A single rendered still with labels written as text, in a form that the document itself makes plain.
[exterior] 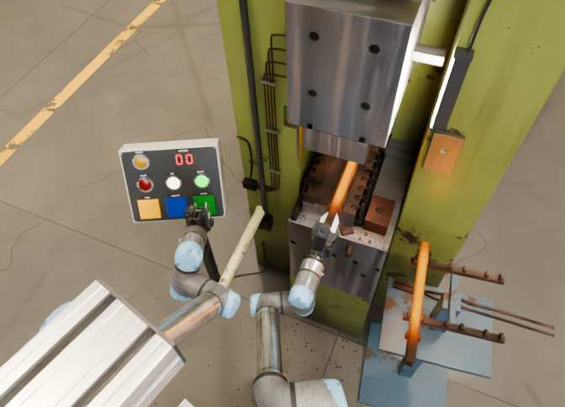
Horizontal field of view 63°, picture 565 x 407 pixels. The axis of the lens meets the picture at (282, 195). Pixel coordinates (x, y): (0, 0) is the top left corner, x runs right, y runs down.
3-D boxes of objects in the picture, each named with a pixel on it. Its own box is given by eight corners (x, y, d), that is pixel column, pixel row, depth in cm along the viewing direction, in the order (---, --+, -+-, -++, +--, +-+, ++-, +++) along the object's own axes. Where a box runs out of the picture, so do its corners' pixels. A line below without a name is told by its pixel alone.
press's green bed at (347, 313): (359, 337, 237) (371, 302, 199) (291, 313, 246) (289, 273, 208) (386, 248, 267) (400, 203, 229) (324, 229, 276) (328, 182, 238)
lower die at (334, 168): (352, 226, 169) (355, 214, 162) (302, 210, 174) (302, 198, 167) (381, 146, 192) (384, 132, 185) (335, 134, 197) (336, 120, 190)
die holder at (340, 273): (371, 302, 199) (388, 251, 163) (289, 273, 208) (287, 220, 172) (400, 202, 229) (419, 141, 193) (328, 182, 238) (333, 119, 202)
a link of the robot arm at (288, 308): (282, 298, 163) (281, 285, 154) (313, 295, 164) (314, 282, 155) (283, 319, 159) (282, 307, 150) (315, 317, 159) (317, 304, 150)
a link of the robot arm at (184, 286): (192, 312, 133) (200, 281, 129) (162, 294, 136) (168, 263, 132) (208, 299, 140) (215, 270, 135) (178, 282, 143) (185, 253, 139)
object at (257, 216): (225, 298, 189) (224, 292, 184) (214, 293, 190) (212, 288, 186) (266, 214, 212) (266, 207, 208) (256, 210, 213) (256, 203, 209)
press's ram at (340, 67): (414, 156, 130) (452, 33, 97) (287, 123, 139) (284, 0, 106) (440, 66, 152) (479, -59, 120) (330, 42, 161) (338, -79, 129)
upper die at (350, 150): (364, 165, 141) (367, 144, 133) (303, 148, 145) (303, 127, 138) (396, 79, 163) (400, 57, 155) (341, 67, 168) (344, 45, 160)
